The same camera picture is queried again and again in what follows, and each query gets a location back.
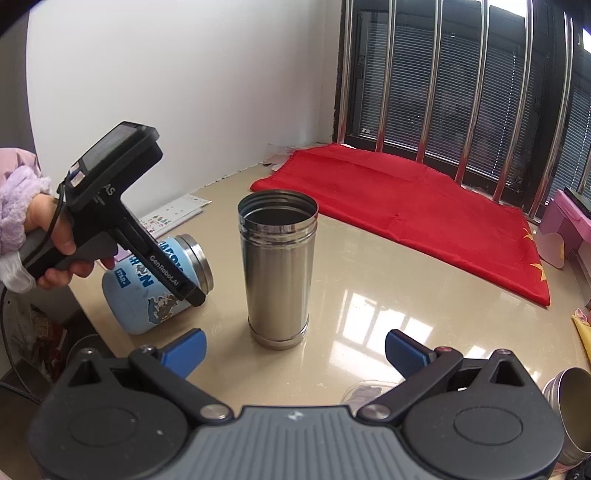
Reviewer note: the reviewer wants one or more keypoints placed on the person's left forearm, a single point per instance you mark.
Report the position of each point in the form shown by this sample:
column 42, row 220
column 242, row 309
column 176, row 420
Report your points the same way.
column 18, row 194

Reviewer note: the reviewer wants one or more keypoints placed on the row of steel window bars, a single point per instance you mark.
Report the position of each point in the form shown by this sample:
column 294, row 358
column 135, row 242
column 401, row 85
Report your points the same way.
column 478, row 92

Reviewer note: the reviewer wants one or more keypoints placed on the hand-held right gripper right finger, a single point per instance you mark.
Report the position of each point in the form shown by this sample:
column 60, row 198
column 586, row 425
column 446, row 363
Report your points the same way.
column 402, row 353

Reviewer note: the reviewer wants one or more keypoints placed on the pink plastic box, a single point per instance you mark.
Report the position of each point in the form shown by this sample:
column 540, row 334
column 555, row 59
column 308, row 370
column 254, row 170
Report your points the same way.
column 561, row 230

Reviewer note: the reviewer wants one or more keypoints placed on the black framed window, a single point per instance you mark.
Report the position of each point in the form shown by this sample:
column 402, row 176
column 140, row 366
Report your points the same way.
column 461, row 92

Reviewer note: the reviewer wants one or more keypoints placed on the person's left hand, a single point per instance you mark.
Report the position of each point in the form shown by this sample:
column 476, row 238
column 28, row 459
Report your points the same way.
column 62, row 237

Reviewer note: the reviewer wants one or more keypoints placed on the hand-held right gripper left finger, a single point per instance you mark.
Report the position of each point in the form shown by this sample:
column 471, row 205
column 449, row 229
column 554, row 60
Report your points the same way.
column 188, row 351

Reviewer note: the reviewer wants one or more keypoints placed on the yellow packet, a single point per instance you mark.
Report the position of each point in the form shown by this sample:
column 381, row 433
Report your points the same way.
column 582, row 337

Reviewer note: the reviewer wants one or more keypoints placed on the blue printed cup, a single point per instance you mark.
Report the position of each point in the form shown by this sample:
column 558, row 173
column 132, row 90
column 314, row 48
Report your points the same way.
column 138, row 300

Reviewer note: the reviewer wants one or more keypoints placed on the red printed bag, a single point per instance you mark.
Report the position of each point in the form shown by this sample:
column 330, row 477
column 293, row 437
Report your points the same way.
column 44, row 332

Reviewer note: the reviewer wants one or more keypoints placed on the round metal tin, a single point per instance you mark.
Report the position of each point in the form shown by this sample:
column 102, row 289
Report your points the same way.
column 575, row 415

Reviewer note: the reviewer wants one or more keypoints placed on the tall stainless steel cup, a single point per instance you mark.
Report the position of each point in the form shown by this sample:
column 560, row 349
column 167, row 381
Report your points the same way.
column 277, row 277

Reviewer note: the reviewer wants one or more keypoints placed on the red cloth with yellow stars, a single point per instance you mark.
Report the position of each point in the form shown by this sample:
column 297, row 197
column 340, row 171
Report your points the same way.
column 415, row 207

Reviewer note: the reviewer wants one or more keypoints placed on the sticker sheet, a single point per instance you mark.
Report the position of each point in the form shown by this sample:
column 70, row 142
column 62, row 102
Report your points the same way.
column 178, row 210

